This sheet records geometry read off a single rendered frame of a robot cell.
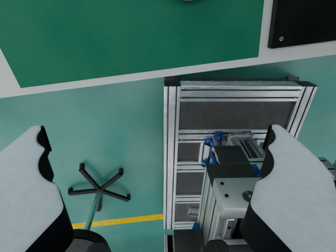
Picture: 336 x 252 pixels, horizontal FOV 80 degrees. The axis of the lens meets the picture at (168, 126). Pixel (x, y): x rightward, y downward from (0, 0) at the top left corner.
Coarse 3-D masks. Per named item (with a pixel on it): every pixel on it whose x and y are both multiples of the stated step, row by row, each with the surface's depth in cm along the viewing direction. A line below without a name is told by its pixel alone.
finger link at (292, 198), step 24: (264, 144) 11; (288, 144) 9; (264, 168) 9; (288, 168) 8; (312, 168) 8; (264, 192) 7; (288, 192) 7; (312, 192) 7; (264, 216) 6; (288, 216) 6; (312, 216) 6; (264, 240) 6; (288, 240) 6; (312, 240) 6
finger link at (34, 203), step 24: (24, 144) 9; (48, 144) 11; (0, 168) 8; (24, 168) 8; (48, 168) 9; (0, 192) 7; (24, 192) 7; (48, 192) 7; (0, 216) 6; (24, 216) 6; (48, 216) 6; (0, 240) 5; (24, 240) 5; (48, 240) 6; (72, 240) 7
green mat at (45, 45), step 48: (0, 0) 42; (48, 0) 43; (96, 0) 43; (144, 0) 43; (192, 0) 44; (240, 0) 44; (0, 48) 47; (48, 48) 48; (96, 48) 48; (144, 48) 48; (192, 48) 49; (240, 48) 49
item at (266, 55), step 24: (264, 0) 44; (264, 24) 47; (264, 48) 50; (288, 48) 50; (312, 48) 50; (0, 72) 50; (144, 72) 51; (168, 72) 52; (192, 72) 52; (0, 96) 53
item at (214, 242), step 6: (210, 240) 5; (216, 240) 5; (222, 240) 5; (90, 246) 5; (96, 246) 5; (102, 246) 5; (108, 246) 5; (210, 246) 5; (216, 246) 5; (222, 246) 5
